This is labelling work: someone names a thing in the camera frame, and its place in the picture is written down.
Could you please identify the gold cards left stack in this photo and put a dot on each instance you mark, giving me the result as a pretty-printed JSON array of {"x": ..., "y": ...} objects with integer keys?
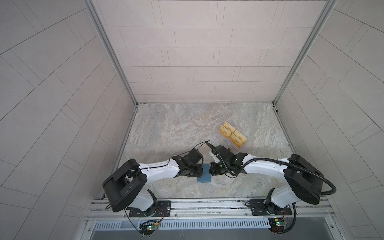
[{"x": 226, "y": 130}]

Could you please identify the green circuit board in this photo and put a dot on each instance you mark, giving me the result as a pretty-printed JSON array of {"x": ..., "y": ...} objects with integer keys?
[
  {"x": 277, "y": 225},
  {"x": 148, "y": 227}
]

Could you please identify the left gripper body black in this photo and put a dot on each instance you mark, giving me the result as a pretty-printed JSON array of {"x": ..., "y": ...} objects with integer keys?
[{"x": 194, "y": 171}]

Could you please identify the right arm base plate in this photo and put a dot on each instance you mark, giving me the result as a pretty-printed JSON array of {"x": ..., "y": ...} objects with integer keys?
[{"x": 259, "y": 208}]

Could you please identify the aluminium mounting rail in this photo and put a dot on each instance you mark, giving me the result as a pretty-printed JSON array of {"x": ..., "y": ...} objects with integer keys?
[{"x": 211, "y": 208}]

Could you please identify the clear acrylic card stand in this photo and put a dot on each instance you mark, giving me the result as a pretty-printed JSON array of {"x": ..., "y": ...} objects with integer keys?
[{"x": 227, "y": 142}]

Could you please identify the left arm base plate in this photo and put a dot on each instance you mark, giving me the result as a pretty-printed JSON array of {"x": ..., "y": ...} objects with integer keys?
[{"x": 157, "y": 210}]

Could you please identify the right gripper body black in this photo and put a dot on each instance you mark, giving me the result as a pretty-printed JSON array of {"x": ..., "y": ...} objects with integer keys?
[{"x": 219, "y": 168}]

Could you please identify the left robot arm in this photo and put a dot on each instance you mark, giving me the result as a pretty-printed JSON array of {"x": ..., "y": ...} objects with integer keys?
[{"x": 124, "y": 188}]

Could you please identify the left green circuit board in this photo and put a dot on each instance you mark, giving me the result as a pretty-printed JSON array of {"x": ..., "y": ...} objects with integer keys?
[{"x": 148, "y": 227}]

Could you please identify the gold cards right stack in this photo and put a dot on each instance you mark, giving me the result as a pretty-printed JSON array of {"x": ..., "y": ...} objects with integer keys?
[{"x": 238, "y": 139}]

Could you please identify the gold cards stack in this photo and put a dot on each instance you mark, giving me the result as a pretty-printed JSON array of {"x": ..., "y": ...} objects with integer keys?
[
  {"x": 238, "y": 139},
  {"x": 226, "y": 130}
]

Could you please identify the right green circuit board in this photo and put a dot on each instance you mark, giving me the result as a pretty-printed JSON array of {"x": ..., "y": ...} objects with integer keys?
[{"x": 277, "y": 225}]

